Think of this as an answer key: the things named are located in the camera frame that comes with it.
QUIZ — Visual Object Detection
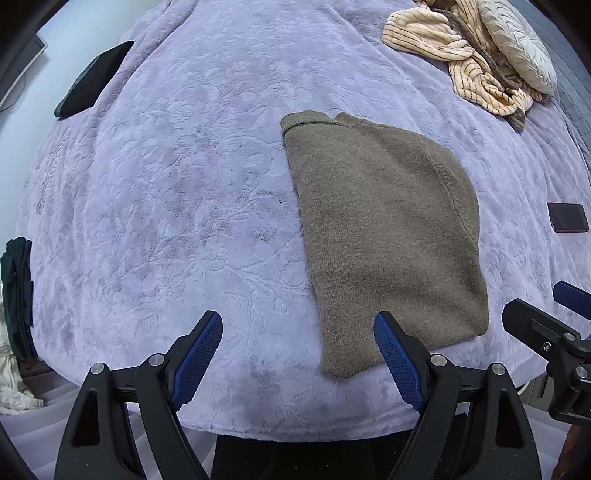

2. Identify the cream striped fleece robe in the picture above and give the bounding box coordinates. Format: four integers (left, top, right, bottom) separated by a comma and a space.
382, 0, 546, 132

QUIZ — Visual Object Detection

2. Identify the grey quilted bedspread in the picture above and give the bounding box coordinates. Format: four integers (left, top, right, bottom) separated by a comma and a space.
522, 0, 591, 153

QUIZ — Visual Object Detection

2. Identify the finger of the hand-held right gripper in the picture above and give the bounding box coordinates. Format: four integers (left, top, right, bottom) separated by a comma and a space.
554, 281, 591, 319
502, 299, 583, 361

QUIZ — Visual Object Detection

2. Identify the white crumpled cloth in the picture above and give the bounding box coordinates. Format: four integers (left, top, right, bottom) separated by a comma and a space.
0, 342, 44, 416

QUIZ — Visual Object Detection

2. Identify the black smartphone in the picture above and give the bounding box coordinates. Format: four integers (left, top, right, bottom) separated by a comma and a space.
547, 202, 589, 232

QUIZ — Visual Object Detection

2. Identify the dark green clothing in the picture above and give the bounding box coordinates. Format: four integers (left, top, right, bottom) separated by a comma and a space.
0, 237, 38, 361

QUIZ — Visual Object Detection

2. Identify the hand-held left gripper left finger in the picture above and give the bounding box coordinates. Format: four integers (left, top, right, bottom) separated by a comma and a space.
54, 310, 223, 480

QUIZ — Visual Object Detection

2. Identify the lavender embossed blanket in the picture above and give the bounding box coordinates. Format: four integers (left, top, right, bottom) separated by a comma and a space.
16, 0, 591, 441

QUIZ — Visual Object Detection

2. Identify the round cream pleated cushion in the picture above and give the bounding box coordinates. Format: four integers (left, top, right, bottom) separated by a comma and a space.
478, 0, 558, 95

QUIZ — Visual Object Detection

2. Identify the brown knit sweater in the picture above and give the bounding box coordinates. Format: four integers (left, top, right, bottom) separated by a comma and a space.
281, 111, 490, 380

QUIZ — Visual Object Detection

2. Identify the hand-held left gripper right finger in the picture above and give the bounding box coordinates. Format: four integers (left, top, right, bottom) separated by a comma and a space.
373, 310, 542, 480

